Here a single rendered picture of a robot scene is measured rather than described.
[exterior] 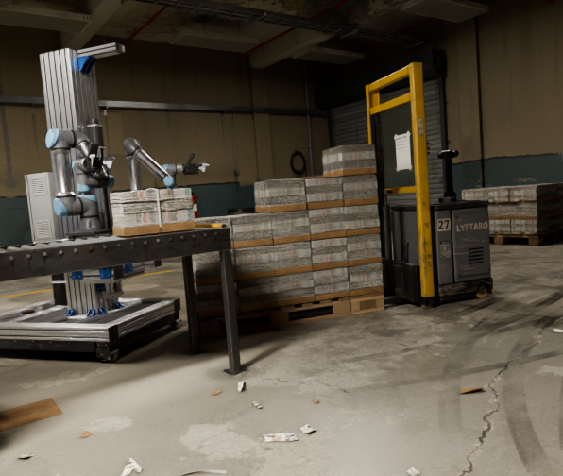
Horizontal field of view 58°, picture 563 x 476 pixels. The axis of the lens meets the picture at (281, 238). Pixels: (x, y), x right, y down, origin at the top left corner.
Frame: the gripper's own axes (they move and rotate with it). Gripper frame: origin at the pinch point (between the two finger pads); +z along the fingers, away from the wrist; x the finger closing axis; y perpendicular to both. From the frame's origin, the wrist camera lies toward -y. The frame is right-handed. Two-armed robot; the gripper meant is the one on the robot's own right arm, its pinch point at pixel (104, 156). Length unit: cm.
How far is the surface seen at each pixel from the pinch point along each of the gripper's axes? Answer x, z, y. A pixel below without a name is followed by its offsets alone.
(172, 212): -22.4, 33.0, 29.9
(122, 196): 3.2, 27.2, 23.7
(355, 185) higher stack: -184, 31, 0
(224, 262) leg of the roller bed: -46, 48, 56
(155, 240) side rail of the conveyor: -7, 42, 45
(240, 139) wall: -599, -603, -185
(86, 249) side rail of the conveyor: 25, 36, 50
